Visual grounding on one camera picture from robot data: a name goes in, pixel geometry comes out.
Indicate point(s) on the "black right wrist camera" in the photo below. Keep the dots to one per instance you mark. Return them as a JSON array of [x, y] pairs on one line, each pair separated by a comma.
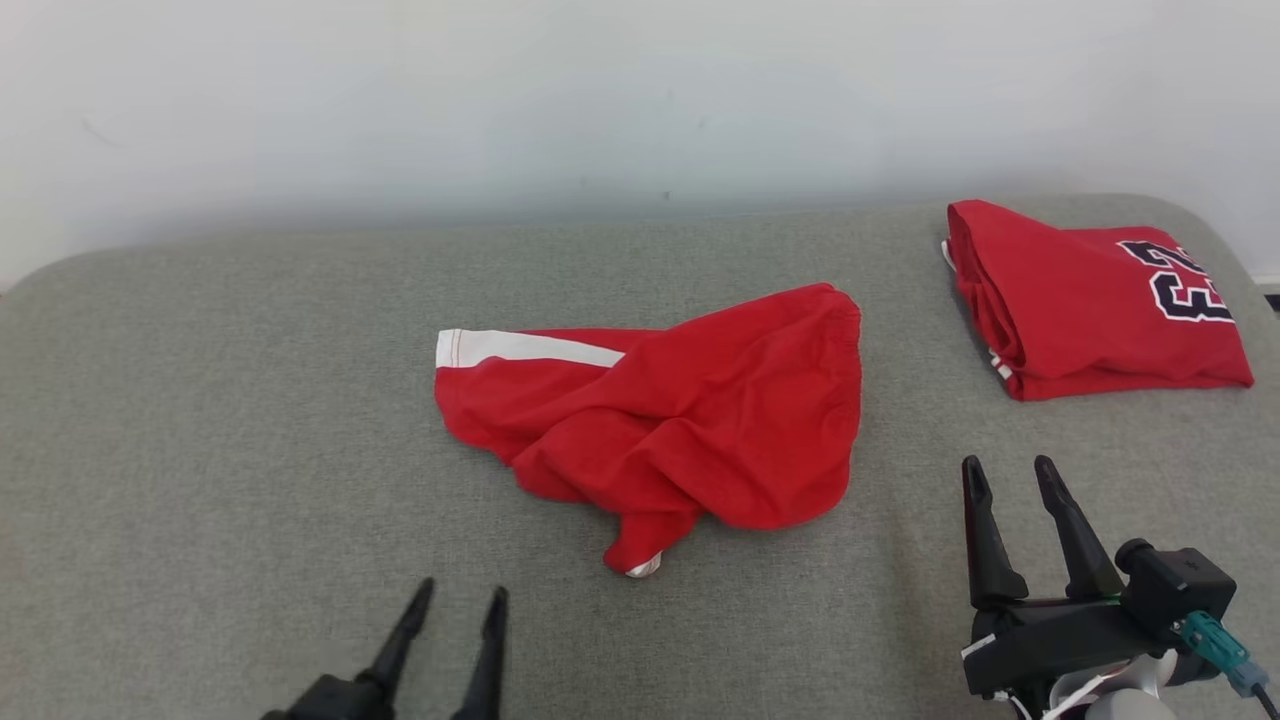
[[1175, 590]]

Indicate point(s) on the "red basketball jersey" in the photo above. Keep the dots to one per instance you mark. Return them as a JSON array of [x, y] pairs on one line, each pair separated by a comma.
[[1080, 310]]

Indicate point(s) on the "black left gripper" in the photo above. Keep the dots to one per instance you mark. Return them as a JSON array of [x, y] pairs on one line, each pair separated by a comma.
[[335, 700]]

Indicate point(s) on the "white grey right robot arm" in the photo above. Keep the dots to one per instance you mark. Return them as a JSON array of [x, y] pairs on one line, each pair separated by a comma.
[[1120, 705]]

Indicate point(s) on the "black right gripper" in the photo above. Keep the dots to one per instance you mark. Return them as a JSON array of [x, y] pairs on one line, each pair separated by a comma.
[[1060, 640]]

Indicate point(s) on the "red shorts with white stripe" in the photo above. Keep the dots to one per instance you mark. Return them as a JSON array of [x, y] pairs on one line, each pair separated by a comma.
[[720, 420]]

